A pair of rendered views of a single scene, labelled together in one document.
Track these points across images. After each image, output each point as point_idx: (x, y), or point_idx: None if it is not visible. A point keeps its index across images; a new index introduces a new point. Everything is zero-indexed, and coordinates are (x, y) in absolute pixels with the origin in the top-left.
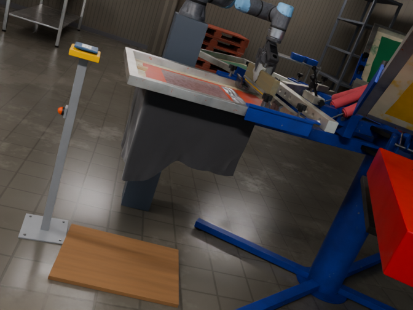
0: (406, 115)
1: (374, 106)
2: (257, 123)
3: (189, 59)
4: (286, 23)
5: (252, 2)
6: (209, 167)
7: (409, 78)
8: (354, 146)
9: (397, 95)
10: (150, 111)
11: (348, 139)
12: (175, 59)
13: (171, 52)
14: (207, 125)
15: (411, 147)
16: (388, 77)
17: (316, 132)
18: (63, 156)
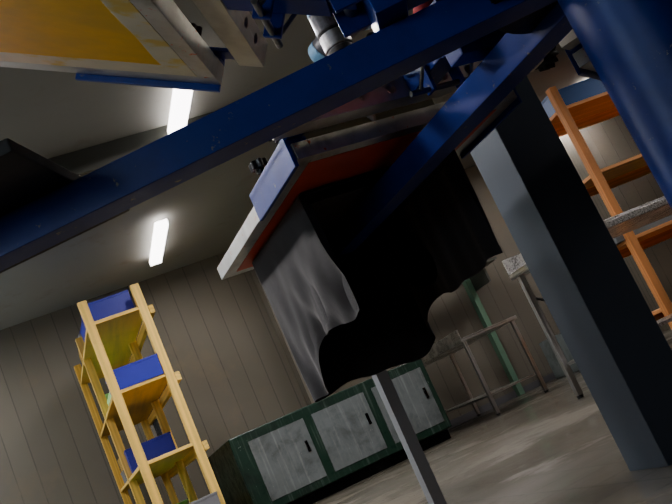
0: (124, 49)
1: (156, 72)
2: (266, 211)
3: (494, 144)
4: (317, 21)
5: (315, 40)
6: (334, 318)
7: (24, 56)
8: (517, 45)
9: (82, 59)
10: (266, 289)
11: (495, 48)
12: (486, 161)
13: (478, 156)
14: (292, 259)
15: (295, 9)
16: (54, 68)
17: (451, 105)
18: (389, 407)
